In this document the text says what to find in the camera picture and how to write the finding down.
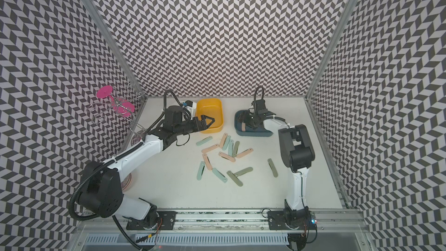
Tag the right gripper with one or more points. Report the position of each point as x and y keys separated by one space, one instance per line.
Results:
x=254 y=126

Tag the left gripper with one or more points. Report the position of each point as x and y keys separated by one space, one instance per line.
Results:
x=203 y=126

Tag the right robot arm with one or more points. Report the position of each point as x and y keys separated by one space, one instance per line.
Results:
x=297 y=154

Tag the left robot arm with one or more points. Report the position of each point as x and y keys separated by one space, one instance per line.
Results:
x=100 y=193

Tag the yellow storage box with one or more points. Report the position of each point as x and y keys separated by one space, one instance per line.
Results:
x=211 y=107

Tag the mint fruit knife far left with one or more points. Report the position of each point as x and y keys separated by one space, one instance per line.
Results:
x=204 y=141

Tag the mint fruit knife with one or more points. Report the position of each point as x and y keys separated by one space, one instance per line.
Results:
x=230 y=147
x=226 y=143
x=200 y=171
x=204 y=141
x=219 y=175

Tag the mint fruit knife upper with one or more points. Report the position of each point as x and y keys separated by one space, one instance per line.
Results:
x=226 y=143

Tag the olive fruit knife upper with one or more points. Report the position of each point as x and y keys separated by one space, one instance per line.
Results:
x=235 y=149

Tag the olive fruit knife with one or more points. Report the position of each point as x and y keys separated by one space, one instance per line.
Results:
x=234 y=178
x=273 y=168
x=235 y=149

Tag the mint fruit knife middle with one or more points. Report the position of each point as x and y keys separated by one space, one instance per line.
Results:
x=230 y=147

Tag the olive fruit knife angled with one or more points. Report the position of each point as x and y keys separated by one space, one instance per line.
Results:
x=243 y=171

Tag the mint fruit knife lower left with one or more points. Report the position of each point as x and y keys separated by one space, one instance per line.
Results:
x=200 y=171

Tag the olive fruit knife right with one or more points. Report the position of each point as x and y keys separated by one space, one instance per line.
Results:
x=273 y=168

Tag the olive fruit knife lower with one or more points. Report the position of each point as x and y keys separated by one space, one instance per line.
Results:
x=234 y=178

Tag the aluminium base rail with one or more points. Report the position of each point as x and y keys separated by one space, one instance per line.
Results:
x=259 y=220

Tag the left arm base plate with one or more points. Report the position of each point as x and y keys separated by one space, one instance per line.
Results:
x=161 y=220

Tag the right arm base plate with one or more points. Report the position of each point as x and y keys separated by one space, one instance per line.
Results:
x=291 y=220

